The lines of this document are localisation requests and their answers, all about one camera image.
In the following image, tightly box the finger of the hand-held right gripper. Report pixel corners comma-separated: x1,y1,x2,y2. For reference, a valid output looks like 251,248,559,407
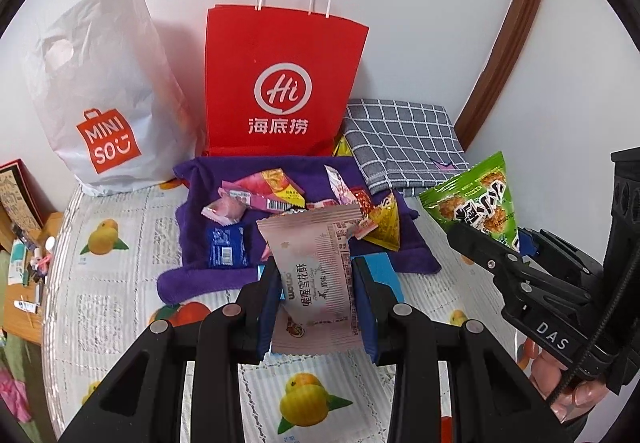
520,227,601,284
446,222,538,294

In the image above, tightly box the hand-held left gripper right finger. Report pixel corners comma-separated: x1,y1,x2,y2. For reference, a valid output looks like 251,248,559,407
351,257,573,443

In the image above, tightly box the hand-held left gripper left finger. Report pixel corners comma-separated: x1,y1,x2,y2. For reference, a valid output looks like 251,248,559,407
59,260,281,443

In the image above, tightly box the pale pink pastry packet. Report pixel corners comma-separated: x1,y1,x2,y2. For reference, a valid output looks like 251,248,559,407
256,203,363,356

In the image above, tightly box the green snack bag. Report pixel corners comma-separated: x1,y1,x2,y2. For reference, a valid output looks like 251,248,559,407
419,151,523,251

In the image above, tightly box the blue cookie packet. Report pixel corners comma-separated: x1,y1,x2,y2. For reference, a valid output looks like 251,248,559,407
206,224,250,269

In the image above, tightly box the small pink red candy packet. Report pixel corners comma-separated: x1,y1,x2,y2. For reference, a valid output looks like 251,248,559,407
352,218,381,240

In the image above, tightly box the yellow snack packet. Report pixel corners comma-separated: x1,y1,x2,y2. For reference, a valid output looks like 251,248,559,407
362,193,403,252

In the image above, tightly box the small pale pink candy packet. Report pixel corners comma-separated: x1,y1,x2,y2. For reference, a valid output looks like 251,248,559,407
201,197,247,227

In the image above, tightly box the small red snack packet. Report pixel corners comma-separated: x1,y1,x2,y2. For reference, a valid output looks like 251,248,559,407
350,187,373,218

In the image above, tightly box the dark pink snack packet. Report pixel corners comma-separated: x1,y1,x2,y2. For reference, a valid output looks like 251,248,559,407
235,169,307,212

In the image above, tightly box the long pink stick packet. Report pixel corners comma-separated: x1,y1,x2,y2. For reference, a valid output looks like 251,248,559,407
322,165,357,206

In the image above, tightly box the person's right hand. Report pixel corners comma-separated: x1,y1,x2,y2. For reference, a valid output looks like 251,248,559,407
527,353,621,424

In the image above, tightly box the blue tissue box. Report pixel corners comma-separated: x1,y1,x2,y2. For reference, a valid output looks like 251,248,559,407
256,252,405,305

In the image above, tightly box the purple towel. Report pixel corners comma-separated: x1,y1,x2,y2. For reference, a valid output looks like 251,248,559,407
156,154,442,306

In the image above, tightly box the grey checked folded cloth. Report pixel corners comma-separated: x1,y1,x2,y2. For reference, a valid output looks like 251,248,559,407
344,98,471,198

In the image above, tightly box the fruit print tablecloth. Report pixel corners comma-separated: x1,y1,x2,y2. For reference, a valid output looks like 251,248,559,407
42,178,531,443

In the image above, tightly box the wooden side table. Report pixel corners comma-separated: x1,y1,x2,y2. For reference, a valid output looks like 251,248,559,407
0,210,66,346

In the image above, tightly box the green cloth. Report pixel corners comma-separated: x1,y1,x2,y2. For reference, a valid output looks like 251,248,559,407
0,333,48,429

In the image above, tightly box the teal white packet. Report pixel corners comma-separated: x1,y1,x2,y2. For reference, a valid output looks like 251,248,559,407
11,243,27,286

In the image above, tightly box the red paper bag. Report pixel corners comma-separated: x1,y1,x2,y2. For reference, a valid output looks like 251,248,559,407
204,0,371,158

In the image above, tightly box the white plastic shopping bag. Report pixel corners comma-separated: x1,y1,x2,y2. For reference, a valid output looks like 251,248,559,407
22,0,198,198

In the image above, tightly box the brown patterned book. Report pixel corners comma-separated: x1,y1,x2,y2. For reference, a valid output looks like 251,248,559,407
0,160,46,236

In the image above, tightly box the black cable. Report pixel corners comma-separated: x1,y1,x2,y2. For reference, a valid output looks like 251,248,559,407
547,253,640,406

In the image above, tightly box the brown wooden door frame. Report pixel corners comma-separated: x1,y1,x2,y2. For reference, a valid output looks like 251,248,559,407
452,0,553,151

